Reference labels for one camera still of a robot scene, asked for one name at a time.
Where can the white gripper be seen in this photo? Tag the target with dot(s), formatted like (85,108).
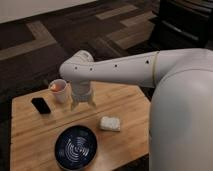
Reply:
(81,92)

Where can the black eraser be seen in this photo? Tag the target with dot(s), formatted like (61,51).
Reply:
(41,105)

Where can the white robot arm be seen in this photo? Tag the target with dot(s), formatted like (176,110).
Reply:
(181,110)

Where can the white sponge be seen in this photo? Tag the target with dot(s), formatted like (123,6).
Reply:
(110,123)

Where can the white cup with orange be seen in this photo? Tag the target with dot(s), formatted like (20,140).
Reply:
(59,89)

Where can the dark blue patterned plate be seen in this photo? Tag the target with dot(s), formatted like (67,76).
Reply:
(75,148)

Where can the black office chair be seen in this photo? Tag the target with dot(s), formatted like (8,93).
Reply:
(182,24)

